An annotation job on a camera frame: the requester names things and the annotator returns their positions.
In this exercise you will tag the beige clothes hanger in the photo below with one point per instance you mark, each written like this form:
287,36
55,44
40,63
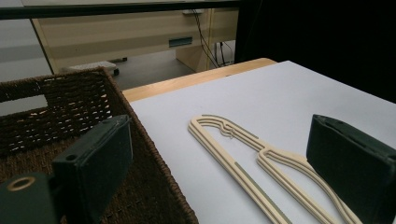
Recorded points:
193,132
281,154
203,137

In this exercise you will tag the black metal rail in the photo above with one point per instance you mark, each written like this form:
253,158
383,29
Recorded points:
93,10

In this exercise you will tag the black curtain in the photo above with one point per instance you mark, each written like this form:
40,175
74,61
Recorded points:
311,31

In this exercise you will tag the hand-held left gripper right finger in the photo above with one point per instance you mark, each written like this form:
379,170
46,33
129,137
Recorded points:
351,161

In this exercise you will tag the brown wicker basket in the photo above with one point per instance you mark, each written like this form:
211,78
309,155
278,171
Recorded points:
77,93

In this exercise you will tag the white power strip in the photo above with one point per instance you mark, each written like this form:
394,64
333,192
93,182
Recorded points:
193,11

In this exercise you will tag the white wheeled base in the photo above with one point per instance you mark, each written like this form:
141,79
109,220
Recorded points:
93,66

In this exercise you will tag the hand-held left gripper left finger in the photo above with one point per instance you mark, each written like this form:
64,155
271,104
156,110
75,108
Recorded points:
93,155

